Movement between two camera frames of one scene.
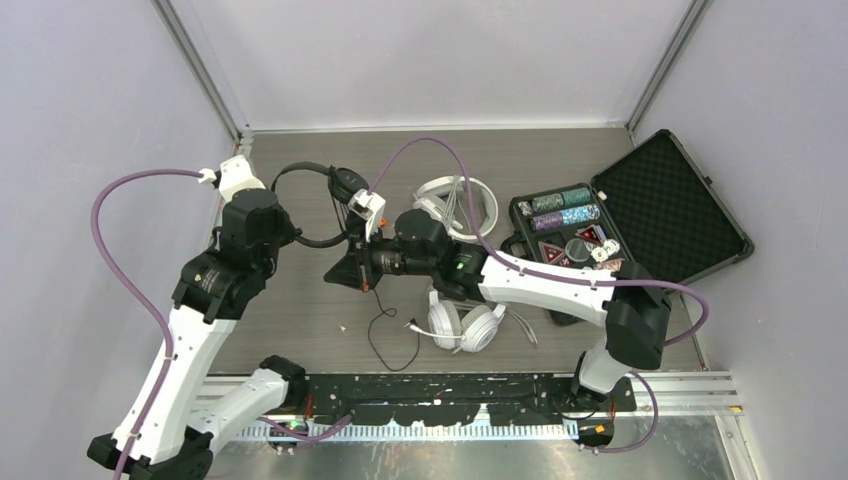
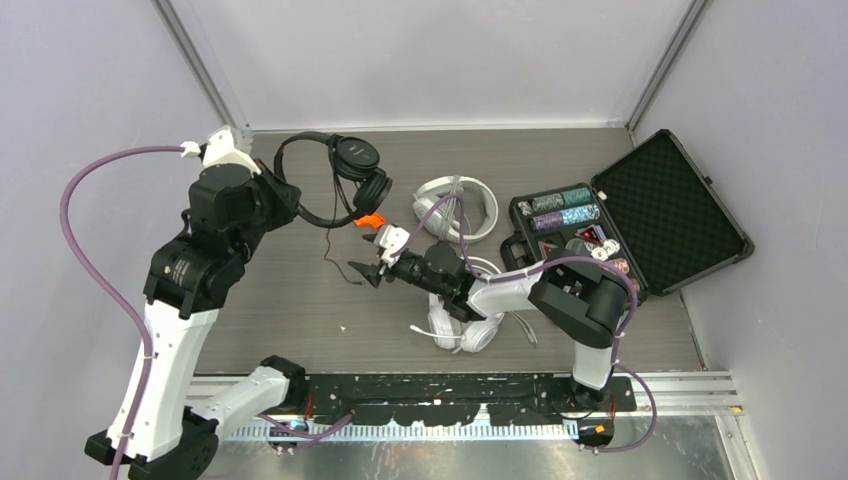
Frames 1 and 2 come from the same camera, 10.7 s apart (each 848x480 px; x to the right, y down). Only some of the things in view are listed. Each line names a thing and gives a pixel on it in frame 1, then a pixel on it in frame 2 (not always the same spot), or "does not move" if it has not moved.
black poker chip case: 654,206 does not move
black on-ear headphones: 343,182 -> 356,160
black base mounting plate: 460,399 does not move
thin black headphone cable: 387,317 -> 330,219
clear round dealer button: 577,249 does not move
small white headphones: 474,329 does not move
